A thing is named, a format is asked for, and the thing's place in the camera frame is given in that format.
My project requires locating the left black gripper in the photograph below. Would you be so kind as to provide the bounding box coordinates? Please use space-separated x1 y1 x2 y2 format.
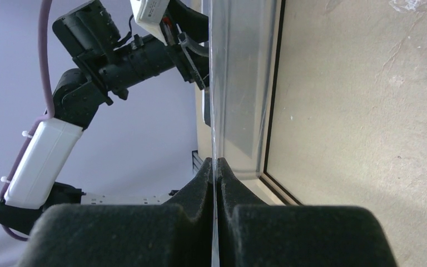
52 0 211 107

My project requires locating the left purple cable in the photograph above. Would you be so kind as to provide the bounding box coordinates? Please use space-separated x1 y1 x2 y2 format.
0 0 57 243

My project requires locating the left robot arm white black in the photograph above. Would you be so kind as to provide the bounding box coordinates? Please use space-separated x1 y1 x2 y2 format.
0 1 209 241

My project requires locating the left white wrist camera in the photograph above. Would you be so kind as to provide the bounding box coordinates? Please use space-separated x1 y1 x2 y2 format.
130 0 169 46

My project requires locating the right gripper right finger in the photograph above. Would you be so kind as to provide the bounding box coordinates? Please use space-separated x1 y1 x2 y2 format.
216 158 397 266

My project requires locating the clear acrylic sheet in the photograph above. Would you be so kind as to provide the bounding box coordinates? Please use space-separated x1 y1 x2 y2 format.
207 0 284 267

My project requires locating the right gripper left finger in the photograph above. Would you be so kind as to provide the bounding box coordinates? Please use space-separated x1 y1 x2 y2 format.
17 158 213 266

